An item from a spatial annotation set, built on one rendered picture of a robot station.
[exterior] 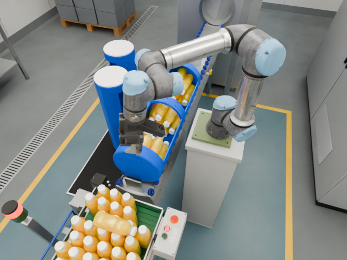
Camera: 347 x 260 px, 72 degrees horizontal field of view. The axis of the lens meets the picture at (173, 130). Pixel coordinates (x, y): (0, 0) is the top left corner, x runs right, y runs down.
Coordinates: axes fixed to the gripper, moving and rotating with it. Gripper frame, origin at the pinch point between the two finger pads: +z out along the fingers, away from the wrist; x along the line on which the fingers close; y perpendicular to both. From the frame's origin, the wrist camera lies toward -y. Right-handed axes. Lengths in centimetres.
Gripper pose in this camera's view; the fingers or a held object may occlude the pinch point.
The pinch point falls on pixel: (138, 152)
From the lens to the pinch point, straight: 95.3
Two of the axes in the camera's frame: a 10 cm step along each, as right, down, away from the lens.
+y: -9.7, 0.5, -2.5
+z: -1.4, 6.9, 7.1
